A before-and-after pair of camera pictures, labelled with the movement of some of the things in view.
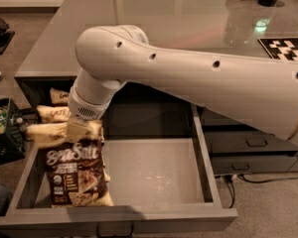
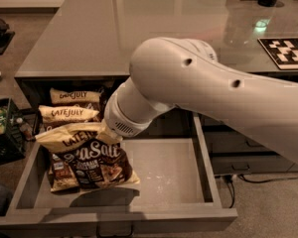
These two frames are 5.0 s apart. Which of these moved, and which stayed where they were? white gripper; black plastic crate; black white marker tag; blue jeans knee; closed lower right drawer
Moved: white gripper
Stayed: blue jeans knee; black plastic crate; closed lower right drawer; black white marker tag
